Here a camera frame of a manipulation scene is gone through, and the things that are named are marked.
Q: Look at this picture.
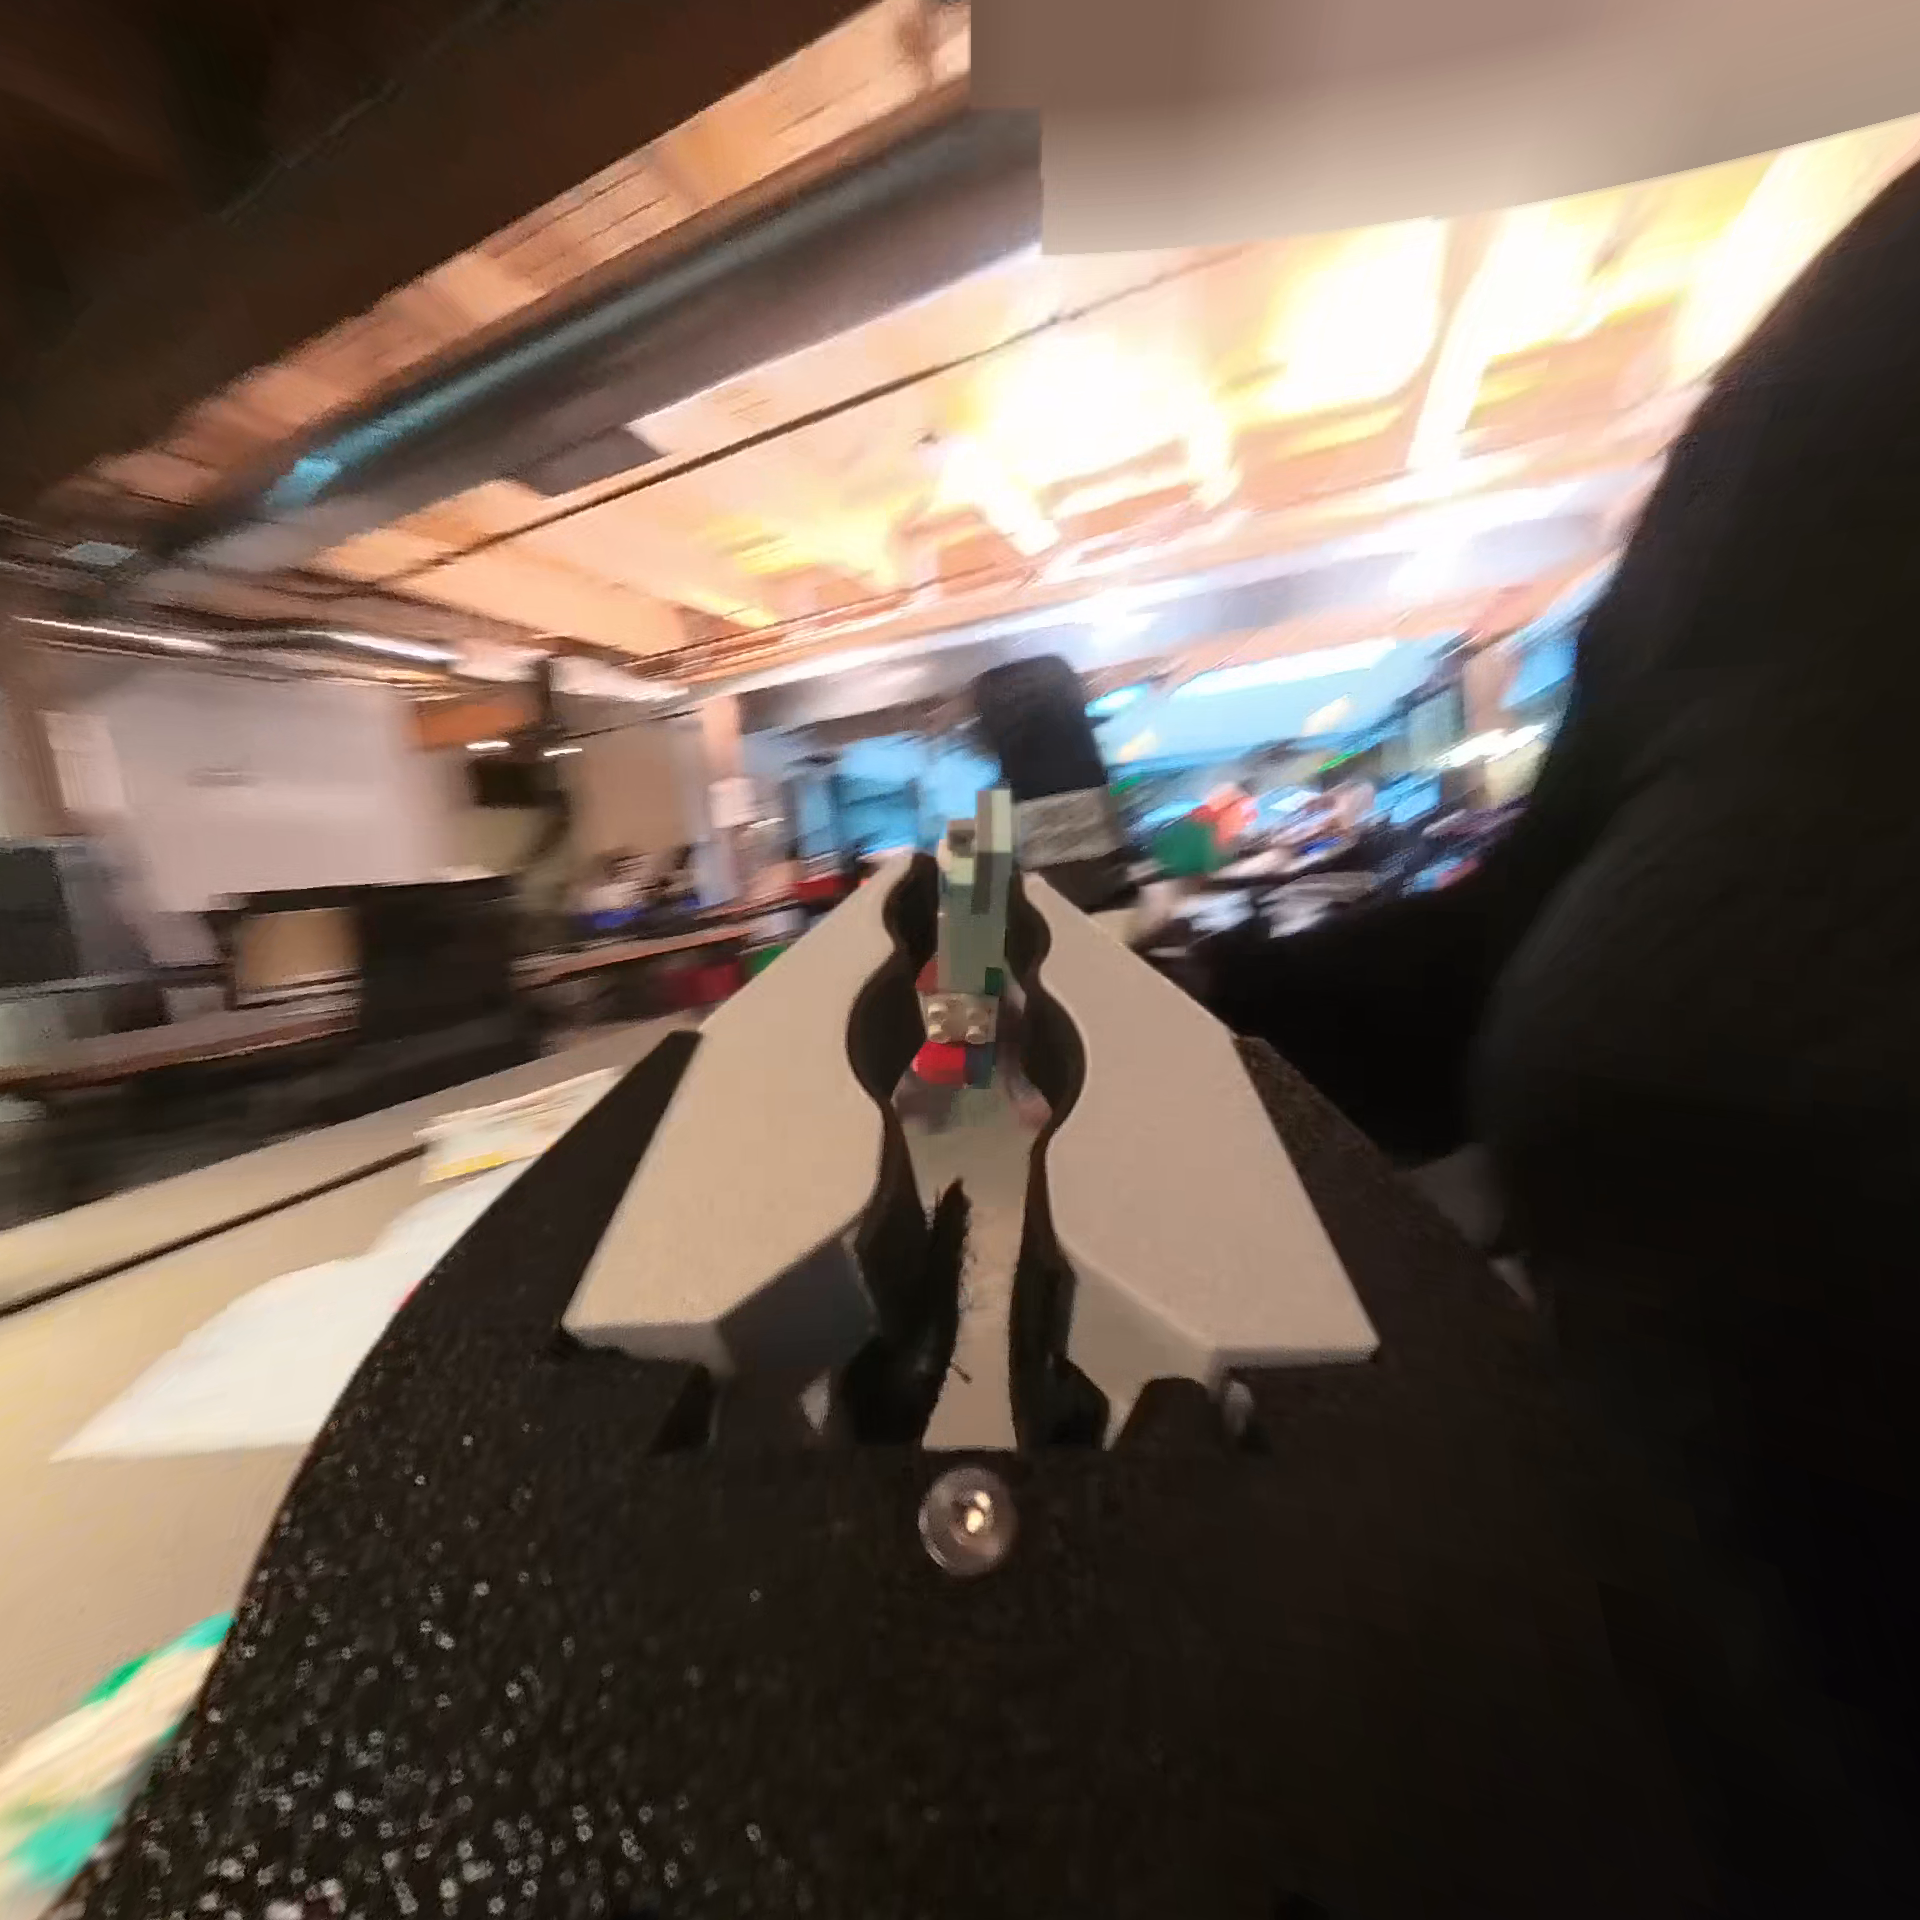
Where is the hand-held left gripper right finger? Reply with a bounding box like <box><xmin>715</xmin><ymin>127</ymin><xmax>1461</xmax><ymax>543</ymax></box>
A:
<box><xmin>1018</xmin><ymin>873</ymin><xmax>1384</xmax><ymax>1433</ymax></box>

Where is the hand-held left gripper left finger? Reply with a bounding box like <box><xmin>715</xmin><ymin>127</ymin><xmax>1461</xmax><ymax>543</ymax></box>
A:
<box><xmin>563</xmin><ymin>852</ymin><xmax>917</xmax><ymax>1433</ymax></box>

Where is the multicolour lego assembly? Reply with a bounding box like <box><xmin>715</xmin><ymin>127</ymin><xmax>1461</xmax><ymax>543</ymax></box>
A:
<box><xmin>899</xmin><ymin>786</ymin><xmax>1039</xmax><ymax>1131</ymax></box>

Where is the person's right forearm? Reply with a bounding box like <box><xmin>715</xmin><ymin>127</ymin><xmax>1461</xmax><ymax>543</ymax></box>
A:
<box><xmin>1185</xmin><ymin>884</ymin><xmax>1517</xmax><ymax>1164</ymax></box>

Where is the round white lego base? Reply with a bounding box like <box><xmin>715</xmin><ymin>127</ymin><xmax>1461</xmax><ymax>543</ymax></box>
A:
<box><xmin>0</xmin><ymin>1611</ymin><xmax>238</xmax><ymax>1909</ymax></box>

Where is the closed instruction booklet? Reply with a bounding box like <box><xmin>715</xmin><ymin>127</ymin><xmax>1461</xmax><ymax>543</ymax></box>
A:
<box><xmin>417</xmin><ymin>1070</ymin><xmax>606</xmax><ymax>1189</ymax></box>

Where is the open instruction booklet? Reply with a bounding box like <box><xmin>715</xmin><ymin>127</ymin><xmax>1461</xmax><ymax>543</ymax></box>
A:
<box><xmin>56</xmin><ymin>1185</ymin><xmax>502</xmax><ymax>1469</ymax></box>

